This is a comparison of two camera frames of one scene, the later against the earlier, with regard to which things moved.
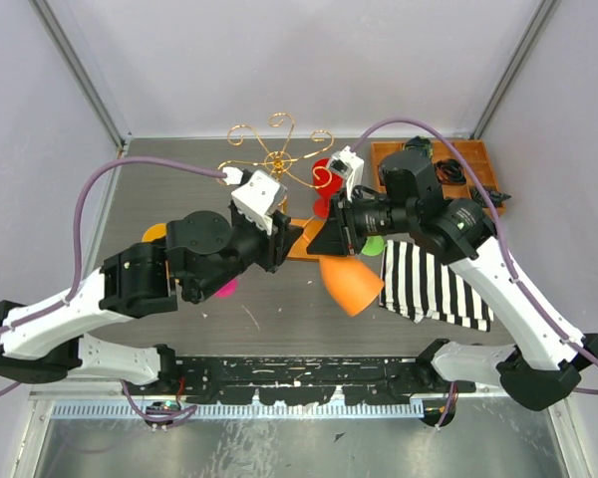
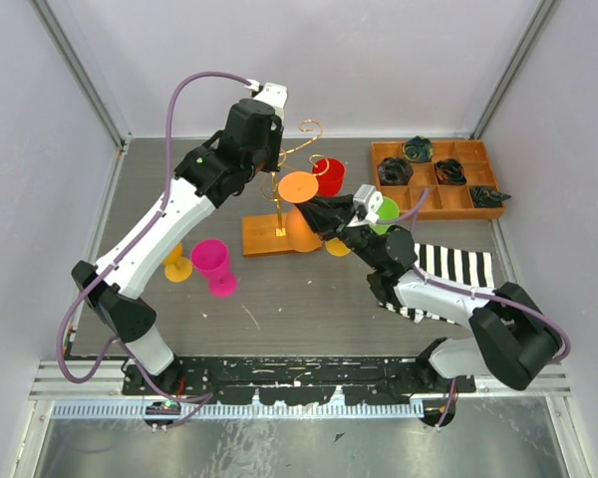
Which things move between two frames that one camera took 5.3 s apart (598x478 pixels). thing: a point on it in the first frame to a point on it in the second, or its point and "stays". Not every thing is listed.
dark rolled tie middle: [449, 171] stays
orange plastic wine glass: [353, 284] to [298, 187]
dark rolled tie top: [420, 142] stays
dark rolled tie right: [495, 198] stays
